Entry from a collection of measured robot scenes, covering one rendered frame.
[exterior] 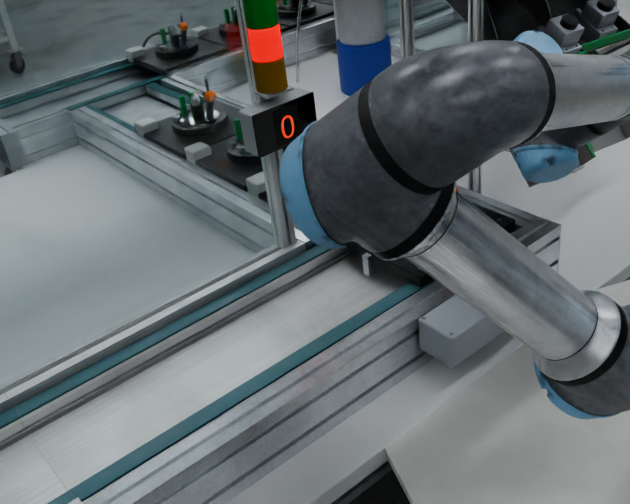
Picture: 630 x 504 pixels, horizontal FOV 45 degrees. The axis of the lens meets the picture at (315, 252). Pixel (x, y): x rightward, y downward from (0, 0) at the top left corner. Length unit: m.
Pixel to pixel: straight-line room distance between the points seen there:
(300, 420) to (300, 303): 0.27
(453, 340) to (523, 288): 0.33
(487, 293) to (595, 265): 0.69
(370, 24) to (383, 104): 1.56
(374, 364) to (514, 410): 0.21
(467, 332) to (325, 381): 0.23
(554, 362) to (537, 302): 0.11
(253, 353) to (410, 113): 0.66
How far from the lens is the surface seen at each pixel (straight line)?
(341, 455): 1.10
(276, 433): 1.06
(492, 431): 1.13
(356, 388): 1.13
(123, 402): 1.18
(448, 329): 1.13
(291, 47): 2.58
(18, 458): 1.16
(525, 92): 0.66
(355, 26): 2.19
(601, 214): 1.62
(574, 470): 1.09
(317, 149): 0.68
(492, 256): 0.77
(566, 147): 1.02
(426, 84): 0.63
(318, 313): 1.26
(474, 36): 1.40
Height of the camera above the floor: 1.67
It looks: 32 degrees down
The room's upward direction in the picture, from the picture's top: 8 degrees counter-clockwise
